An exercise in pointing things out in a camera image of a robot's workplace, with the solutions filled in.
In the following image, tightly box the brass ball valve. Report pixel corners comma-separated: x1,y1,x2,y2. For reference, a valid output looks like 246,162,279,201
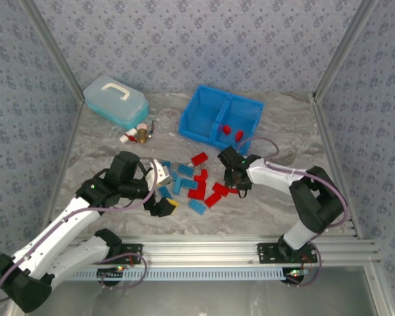
136,120,155,145

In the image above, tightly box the white pipe fitting red handle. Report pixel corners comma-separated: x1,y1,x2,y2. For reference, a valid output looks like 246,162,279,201
119,128,139,144

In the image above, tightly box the black bracket with circuit board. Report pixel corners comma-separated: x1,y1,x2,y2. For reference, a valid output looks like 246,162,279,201
97,267,126,286
284,267,309,286

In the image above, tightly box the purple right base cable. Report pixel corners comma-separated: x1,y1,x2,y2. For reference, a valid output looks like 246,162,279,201
284,242,323,288

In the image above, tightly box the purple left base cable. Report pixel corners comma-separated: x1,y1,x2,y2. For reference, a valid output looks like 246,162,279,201
97,252,148,290

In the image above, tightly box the translucent blue box white handle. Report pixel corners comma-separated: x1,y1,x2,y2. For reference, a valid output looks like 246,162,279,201
83,74,149,130

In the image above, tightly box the aluminium side rail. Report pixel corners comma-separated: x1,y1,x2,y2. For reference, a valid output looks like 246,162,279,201
311,93,363,240
44,98,86,231

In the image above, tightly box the light blue slotted cable duct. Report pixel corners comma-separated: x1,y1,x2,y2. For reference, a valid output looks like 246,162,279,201
67,267,290,282

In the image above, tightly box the blue plastic bin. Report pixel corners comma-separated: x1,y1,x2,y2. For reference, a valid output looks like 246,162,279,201
178,84,232,145
212,93,265,156

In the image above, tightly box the aluminium frame post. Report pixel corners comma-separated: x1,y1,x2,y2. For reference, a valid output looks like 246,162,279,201
363,265,395,316
311,0,379,99
21,0,86,103

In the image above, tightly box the wide aluminium mounting rail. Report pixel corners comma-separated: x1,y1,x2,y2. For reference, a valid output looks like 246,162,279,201
52,234,381,266

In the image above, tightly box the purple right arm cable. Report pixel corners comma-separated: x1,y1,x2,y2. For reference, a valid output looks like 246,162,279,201
236,136,349,231

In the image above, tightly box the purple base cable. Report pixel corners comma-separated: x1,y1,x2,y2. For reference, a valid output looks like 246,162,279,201
284,242,323,288
97,252,148,290

